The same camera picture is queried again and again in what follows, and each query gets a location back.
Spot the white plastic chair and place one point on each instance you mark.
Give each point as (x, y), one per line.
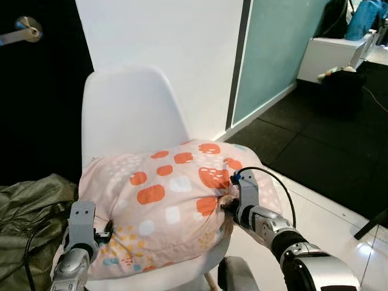
(130, 109)

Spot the blue cloth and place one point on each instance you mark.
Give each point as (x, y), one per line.
(367, 17)

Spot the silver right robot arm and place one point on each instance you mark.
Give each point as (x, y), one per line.
(303, 254)

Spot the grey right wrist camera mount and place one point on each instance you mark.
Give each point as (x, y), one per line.
(247, 189)

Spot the low white cabinet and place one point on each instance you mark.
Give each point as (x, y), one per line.
(327, 57)

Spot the teal glass partition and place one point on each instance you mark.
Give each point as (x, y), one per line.
(273, 54)

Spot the olive green fabric cover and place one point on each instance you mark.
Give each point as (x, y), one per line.
(27, 206)

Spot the black bin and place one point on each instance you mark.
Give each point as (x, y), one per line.
(342, 91)

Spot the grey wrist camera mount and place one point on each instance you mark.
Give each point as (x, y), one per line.
(247, 189)
(80, 221)

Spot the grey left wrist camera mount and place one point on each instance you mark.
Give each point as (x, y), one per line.
(80, 221)

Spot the pink pillow with orange spots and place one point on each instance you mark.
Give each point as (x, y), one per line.
(176, 206)

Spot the silver robot leg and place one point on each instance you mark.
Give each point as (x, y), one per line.
(233, 276)

